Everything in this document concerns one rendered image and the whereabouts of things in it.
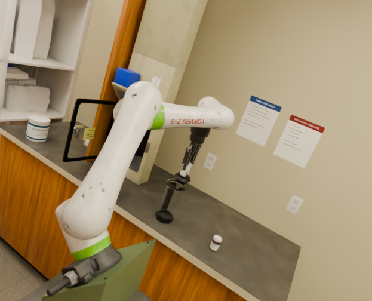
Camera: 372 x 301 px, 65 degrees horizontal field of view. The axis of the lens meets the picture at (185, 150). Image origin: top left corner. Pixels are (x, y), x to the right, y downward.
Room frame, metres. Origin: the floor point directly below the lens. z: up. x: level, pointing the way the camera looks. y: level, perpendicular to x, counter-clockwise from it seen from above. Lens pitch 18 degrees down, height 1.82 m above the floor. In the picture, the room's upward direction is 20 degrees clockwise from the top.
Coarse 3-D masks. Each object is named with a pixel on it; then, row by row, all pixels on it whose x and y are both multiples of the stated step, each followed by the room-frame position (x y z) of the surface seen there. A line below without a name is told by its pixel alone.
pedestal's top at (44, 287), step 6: (60, 276) 0.84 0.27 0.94; (48, 282) 0.79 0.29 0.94; (54, 282) 0.80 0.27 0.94; (36, 288) 0.76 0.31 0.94; (42, 288) 0.76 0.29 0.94; (48, 288) 0.77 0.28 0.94; (30, 294) 0.73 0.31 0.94; (36, 294) 0.73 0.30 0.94; (42, 294) 0.74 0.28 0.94; (138, 294) 0.88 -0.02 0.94; (144, 294) 0.89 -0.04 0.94; (18, 300) 0.69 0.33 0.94; (24, 300) 0.70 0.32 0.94; (30, 300) 0.71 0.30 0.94; (36, 300) 0.71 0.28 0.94; (132, 300) 0.84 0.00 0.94; (138, 300) 0.85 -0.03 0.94; (144, 300) 0.86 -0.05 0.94; (150, 300) 0.87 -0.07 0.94
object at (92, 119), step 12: (84, 108) 1.61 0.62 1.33; (96, 108) 1.68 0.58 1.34; (108, 108) 1.76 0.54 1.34; (84, 120) 1.62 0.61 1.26; (96, 120) 1.70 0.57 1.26; (108, 120) 1.78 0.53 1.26; (84, 132) 1.64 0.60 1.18; (96, 132) 1.72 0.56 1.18; (72, 144) 1.59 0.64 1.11; (84, 144) 1.66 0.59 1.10; (96, 144) 1.74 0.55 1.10; (72, 156) 1.60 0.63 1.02; (84, 156) 1.68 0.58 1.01
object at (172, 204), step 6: (168, 180) 1.44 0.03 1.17; (174, 180) 1.48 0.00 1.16; (168, 186) 1.40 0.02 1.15; (174, 186) 1.40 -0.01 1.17; (180, 186) 1.47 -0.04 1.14; (168, 192) 1.40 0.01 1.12; (174, 192) 1.40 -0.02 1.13; (180, 192) 1.41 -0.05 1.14; (162, 198) 1.43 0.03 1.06; (168, 198) 1.40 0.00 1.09; (174, 198) 1.40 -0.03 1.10; (162, 204) 1.41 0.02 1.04; (168, 204) 1.40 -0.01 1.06; (174, 204) 1.41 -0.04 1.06; (162, 210) 1.40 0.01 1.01; (168, 210) 1.40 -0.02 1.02; (174, 210) 1.42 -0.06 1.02; (162, 216) 1.40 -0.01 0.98; (168, 216) 1.40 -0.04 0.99
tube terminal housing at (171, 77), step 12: (132, 60) 1.83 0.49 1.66; (144, 60) 1.80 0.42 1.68; (156, 60) 1.77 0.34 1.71; (144, 72) 1.79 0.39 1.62; (156, 72) 1.76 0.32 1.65; (168, 72) 1.73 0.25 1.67; (180, 72) 1.78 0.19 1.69; (168, 84) 1.72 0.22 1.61; (168, 96) 1.74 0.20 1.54; (156, 132) 1.73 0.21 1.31; (156, 144) 1.78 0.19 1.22; (144, 156) 1.72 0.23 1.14; (144, 168) 1.73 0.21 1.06; (132, 180) 1.73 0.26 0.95; (144, 180) 1.77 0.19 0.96
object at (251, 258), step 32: (0, 128) 1.81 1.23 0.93; (64, 128) 2.20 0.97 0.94; (128, 192) 1.58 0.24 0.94; (160, 192) 1.72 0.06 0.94; (192, 192) 1.89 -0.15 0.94; (160, 224) 1.38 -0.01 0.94; (192, 224) 1.49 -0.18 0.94; (224, 224) 1.62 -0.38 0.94; (256, 224) 1.77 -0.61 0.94; (192, 256) 1.22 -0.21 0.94; (224, 256) 1.30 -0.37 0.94; (256, 256) 1.40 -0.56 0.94; (288, 256) 1.52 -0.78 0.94; (256, 288) 1.15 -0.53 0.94; (288, 288) 1.23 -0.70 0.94
